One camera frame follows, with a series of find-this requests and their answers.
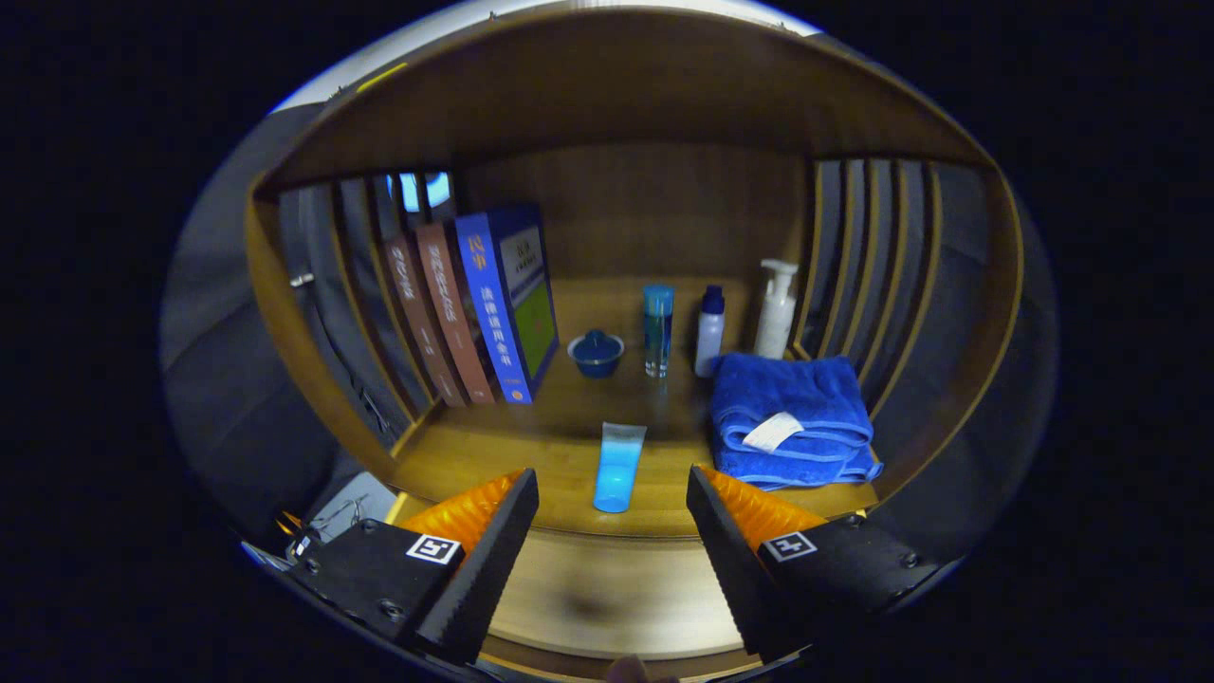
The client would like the white pump bottle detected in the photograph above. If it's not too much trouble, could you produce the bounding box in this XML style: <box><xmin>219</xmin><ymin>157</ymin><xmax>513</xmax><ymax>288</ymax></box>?
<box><xmin>754</xmin><ymin>259</ymin><xmax>800</xmax><ymax>360</ymax></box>

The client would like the small blue lidded bowl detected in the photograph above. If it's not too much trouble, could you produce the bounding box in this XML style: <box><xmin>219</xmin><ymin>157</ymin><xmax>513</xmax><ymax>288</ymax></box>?
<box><xmin>567</xmin><ymin>329</ymin><xmax>626</xmax><ymax>379</ymax></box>

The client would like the white bottle dark blue cap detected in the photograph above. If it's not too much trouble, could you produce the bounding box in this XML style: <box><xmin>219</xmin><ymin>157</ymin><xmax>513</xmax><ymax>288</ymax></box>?
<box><xmin>694</xmin><ymin>285</ymin><xmax>727</xmax><ymax>378</ymax></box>

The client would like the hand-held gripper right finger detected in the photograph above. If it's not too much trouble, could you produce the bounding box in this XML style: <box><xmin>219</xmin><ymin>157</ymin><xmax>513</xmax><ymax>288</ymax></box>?
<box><xmin>685</xmin><ymin>465</ymin><xmax>940</xmax><ymax>663</ymax></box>

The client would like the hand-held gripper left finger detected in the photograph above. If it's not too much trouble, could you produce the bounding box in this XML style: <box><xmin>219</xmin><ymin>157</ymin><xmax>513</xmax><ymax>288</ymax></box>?
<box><xmin>285</xmin><ymin>468</ymin><xmax>540</xmax><ymax>667</ymax></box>

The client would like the wooden countertop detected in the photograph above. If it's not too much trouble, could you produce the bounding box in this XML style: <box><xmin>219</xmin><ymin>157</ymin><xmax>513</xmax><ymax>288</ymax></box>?
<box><xmin>389</xmin><ymin>275</ymin><xmax>883</xmax><ymax>540</ymax></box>

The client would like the wooden drawer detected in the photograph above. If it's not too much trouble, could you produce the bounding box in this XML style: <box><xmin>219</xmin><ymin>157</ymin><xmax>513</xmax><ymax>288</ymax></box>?
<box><xmin>479</xmin><ymin>529</ymin><xmax>760</xmax><ymax>680</ymax></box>

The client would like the blue folded towel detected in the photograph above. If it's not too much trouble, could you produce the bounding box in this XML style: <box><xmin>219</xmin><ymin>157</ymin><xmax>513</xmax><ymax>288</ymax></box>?
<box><xmin>709</xmin><ymin>353</ymin><xmax>885</xmax><ymax>492</ymax></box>

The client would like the light blue tube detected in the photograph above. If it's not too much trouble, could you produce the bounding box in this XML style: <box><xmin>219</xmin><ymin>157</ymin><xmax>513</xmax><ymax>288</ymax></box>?
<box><xmin>593</xmin><ymin>422</ymin><xmax>648</xmax><ymax>514</ymax></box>

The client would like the blue book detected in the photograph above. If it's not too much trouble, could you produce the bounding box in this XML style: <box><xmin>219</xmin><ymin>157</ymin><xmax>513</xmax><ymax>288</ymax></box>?
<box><xmin>455</xmin><ymin>204</ymin><xmax>561</xmax><ymax>406</ymax></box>

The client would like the brown book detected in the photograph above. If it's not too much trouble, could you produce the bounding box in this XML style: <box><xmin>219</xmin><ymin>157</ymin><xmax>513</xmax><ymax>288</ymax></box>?
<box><xmin>414</xmin><ymin>221</ymin><xmax>499</xmax><ymax>407</ymax></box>
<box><xmin>379</xmin><ymin>232</ymin><xmax>468</xmax><ymax>409</ymax></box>

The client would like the teal glass bottle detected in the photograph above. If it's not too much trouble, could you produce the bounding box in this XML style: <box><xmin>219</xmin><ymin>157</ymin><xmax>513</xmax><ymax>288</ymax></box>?
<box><xmin>642</xmin><ymin>285</ymin><xmax>675</xmax><ymax>378</ymax></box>

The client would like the wooden cabinet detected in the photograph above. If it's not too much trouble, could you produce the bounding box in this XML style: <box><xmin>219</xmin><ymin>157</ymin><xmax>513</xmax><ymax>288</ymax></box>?
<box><xmin>245</xmin><ymin>8</ymin><xmax>1025</xmax><ymax>680</ymax></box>

